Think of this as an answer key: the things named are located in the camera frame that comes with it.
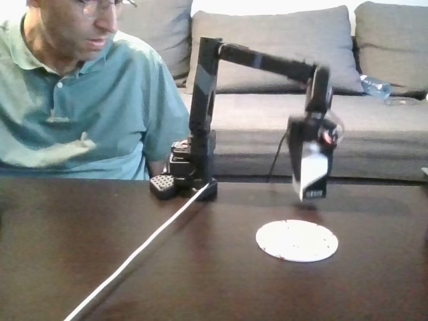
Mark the white and black servo box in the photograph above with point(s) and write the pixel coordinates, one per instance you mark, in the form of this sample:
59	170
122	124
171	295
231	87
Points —
312	167

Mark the grey fabric sofa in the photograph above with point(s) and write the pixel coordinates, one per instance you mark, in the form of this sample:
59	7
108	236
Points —
368	150

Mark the white round coaster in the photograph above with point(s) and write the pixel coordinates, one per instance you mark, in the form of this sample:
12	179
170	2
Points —
294	242

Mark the clear plastic water bottle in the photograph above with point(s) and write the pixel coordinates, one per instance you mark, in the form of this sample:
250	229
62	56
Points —
376	86

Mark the clear plastic wrapper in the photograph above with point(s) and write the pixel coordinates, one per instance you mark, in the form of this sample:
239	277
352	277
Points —
401	101

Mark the grey sofa back cushion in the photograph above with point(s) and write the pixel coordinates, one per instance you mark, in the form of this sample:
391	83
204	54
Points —
394	40
267	33
167	33

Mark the black perforated clamp block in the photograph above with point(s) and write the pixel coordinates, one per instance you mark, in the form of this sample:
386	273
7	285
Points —
160	187

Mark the person in green shirt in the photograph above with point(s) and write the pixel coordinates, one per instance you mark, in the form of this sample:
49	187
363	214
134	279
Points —
83	117

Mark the black camera box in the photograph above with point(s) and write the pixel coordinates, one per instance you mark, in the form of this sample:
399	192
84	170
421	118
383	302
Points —
329	137

